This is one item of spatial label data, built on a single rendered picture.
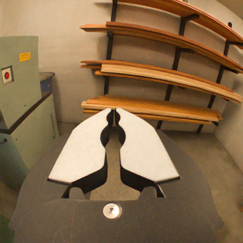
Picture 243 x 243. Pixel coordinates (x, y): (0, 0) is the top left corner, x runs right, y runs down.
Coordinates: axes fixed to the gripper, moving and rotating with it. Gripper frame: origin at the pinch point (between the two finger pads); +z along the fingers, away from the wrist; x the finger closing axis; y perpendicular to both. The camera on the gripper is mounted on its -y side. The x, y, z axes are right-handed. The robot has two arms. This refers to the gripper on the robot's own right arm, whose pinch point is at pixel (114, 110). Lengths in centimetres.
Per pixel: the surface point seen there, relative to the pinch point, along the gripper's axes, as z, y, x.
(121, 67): 131, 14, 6
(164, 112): 130, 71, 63
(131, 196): 47, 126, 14
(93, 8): 177, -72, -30
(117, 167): 88, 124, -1
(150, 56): 177, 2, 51
